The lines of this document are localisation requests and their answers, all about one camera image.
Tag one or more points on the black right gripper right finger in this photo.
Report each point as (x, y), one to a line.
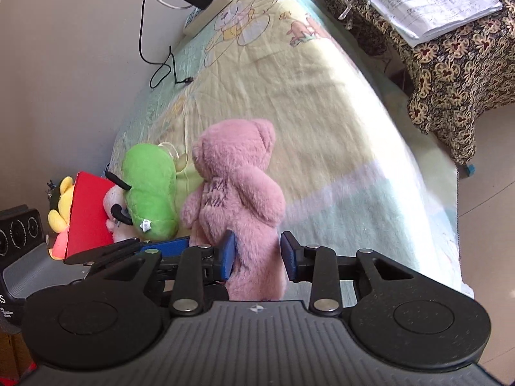
(324, 270)

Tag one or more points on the white power strip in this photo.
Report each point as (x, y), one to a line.
(198, 19)

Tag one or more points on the floral covered bench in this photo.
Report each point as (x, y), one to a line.
(456, 77)

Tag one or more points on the beige plush bear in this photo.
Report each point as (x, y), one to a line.
(114, 204)

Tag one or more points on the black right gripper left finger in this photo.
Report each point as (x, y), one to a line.
(188, 284)

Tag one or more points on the yellow tiger plush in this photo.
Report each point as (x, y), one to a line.
(60, 198)

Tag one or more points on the pink plush bear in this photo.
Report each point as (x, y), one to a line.
(237, 194)

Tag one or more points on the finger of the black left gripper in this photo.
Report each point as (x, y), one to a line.
(94, 254)
(168, 248)

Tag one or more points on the red cardboard box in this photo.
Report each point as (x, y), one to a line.
(88, 222)

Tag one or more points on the green bear print bedsheet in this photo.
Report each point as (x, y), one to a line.
(354, 170)

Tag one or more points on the green plush doll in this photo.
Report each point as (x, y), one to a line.
(148, 179)

